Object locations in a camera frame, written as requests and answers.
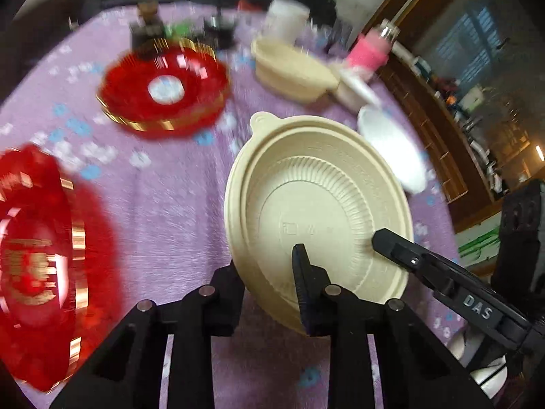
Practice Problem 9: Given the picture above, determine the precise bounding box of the bottle with pink sleeve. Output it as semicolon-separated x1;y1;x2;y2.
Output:
344;19;402;81

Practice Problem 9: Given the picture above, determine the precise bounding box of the white plastic jar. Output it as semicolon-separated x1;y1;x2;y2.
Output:
262;0;311;45

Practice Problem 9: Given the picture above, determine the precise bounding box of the black round device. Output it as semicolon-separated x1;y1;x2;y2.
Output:
202;15;237;49

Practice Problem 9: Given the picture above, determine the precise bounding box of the green white carton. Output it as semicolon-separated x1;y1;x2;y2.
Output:
457;226;501;265

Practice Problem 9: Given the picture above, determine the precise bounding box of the black device with wooden spool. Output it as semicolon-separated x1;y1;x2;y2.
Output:
130;2;167;52

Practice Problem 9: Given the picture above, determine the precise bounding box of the cream plastic bowl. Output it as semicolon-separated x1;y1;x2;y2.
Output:
251;36;341;104
224;112;415;336

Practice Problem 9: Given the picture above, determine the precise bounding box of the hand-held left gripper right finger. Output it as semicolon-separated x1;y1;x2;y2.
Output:
292;243;495;409

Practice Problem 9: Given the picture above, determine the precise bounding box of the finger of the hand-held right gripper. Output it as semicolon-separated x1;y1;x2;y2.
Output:
372;228;533;350

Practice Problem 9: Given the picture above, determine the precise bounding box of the clear plastic food bag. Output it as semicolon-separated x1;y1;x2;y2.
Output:
336;66;382;113

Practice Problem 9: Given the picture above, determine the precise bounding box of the small red gold-rimmed plate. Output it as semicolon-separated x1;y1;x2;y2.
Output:
96;37;233;137

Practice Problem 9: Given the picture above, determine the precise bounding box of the large red gold-rimmed plate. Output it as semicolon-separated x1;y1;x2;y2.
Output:
0;145;124;395

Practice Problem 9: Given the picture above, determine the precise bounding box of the wooden cabinet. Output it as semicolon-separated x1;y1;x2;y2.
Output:
349;0;545;231

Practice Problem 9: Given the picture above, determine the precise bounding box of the white plastic bowl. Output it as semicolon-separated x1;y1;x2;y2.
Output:
357;106;427;193

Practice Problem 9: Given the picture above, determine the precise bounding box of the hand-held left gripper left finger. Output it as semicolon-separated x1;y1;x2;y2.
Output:
50;260;247;409

